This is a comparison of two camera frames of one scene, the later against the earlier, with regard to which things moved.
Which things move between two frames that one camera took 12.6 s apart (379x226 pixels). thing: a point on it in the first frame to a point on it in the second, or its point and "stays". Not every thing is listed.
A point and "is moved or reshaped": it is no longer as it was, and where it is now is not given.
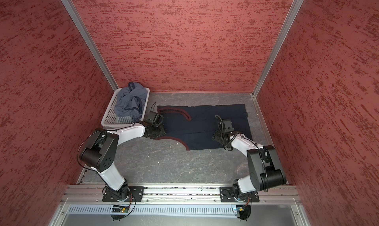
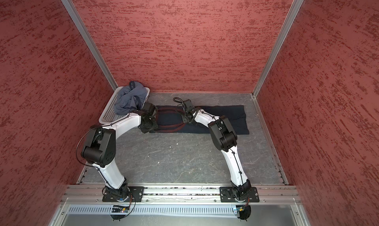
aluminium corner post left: [88, 37] stays
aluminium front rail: [282, 194] stays
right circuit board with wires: [245, 210] stays
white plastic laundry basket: [111, 119] stays
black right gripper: [216, 137] to [185, 119]
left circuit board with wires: [120, 208] stays
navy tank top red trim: [194, 125] is moved or reshaped
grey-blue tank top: [131, 101] stays
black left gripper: [162, 132] to [154, 126]
